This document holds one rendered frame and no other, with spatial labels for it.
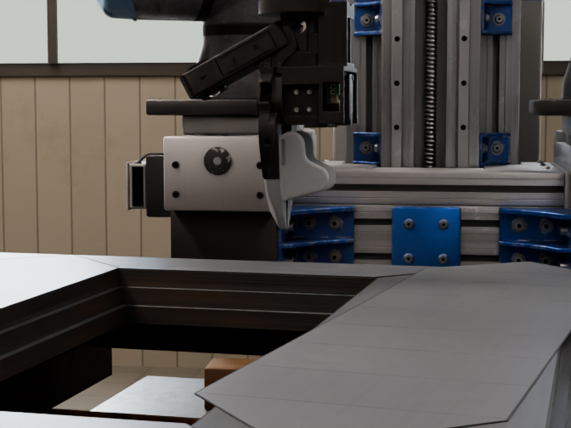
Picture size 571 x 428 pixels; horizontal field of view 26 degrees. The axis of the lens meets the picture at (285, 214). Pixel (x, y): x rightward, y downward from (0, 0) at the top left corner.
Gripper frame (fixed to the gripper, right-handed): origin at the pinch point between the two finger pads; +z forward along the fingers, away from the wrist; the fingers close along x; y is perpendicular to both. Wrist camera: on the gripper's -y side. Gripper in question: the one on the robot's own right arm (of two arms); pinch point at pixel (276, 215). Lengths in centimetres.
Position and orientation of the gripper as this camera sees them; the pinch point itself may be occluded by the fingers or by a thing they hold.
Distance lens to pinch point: 116.7
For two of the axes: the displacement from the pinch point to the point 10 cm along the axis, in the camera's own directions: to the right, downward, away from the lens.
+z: 0.1, 10.0, 0.8
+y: 9.7, 0.1, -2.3
